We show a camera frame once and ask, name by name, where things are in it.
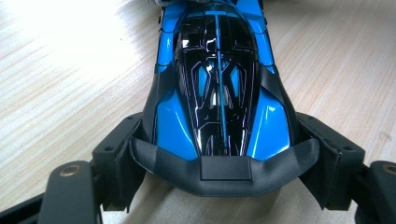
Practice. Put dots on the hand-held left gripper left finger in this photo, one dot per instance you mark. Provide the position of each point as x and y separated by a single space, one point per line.
115 168

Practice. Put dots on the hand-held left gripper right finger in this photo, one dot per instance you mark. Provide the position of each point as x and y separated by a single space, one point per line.
339 168

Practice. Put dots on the blue toy car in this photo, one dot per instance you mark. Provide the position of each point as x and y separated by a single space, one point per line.
174 130

